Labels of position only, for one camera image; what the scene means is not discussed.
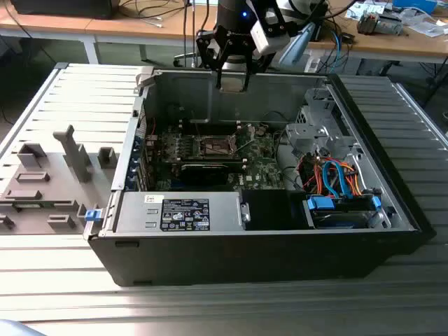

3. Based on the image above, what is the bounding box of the black PC case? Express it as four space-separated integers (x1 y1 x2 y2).
83 68 438 288

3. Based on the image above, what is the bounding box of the orange wire bundle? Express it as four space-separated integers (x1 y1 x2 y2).
300 155 367 197

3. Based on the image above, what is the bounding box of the green motherboard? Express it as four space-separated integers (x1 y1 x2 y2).
145 120 291 192

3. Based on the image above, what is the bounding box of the hard disk in blue carrier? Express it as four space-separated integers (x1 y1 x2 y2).
302 194 382 230

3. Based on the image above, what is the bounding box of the blue data wire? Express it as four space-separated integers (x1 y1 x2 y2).
321 159 355 200

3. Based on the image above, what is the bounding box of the silver metal disk bay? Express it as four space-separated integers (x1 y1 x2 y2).
285 87 358 155

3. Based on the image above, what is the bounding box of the CPU socket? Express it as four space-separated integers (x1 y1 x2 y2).
198 134 242 158

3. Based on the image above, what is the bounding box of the black equipment box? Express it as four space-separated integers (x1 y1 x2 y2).
10 0 115 20

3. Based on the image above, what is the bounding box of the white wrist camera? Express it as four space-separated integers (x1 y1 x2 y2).
250 10 291 57

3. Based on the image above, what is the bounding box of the pale blue rounded object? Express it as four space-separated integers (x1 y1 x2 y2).
0 318 46 336

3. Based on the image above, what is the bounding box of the metal locking lever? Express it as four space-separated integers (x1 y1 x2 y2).
190 110 203 141

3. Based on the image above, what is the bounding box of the grey electronic device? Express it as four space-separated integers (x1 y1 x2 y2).
356 10 403 36

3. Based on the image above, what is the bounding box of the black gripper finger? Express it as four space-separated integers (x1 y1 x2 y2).
196 27 230 91
244 52 276 91

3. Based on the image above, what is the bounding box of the wooden desk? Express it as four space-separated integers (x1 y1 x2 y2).
0 0 218 66
307 0 448 74

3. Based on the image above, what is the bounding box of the CPU with silver top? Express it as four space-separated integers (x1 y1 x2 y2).
219 75 246 94

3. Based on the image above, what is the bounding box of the black graphics card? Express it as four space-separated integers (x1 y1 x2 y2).
180 161 228 186

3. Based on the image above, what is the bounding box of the black plastic shroud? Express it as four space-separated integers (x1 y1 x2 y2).
241 190 305 231

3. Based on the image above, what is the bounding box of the grey power supply unit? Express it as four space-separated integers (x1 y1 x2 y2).
115 191 244 234

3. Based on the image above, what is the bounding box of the office chair base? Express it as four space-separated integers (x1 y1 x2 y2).
173 51 197 68

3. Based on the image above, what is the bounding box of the blue cardboard box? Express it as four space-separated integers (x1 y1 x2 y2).
391 0 438 15

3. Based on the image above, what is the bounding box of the grey parts rack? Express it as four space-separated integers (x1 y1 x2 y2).
0 124 122 235

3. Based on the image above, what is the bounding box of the grey case handle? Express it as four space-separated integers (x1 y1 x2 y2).
135 67 155 88

